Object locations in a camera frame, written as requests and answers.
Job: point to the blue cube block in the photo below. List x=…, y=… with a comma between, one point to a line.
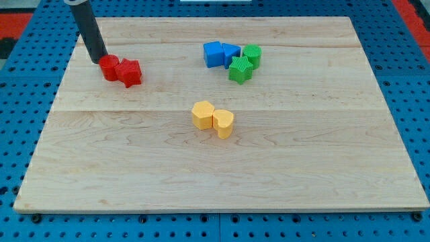
x=213, y=54

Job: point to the blue triangle block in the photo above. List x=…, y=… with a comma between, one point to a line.
x=230, y=50

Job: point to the green star block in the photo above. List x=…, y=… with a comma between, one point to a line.
x=240, y=69

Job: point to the red star block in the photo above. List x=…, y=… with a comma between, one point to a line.
x=129, y=72

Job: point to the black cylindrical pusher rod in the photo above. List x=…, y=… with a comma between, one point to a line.
x=88, y=28

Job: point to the yellow hexagon block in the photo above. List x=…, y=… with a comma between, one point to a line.
x=202, y=113

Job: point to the light wooden board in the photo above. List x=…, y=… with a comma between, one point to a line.
x=312, y=131

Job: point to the yellow heart block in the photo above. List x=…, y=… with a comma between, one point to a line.
x=223, y=123

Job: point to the green cylinder block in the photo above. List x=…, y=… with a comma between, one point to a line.
x=253, y=53

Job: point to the red cylinder block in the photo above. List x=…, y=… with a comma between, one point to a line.
x=107, y=64

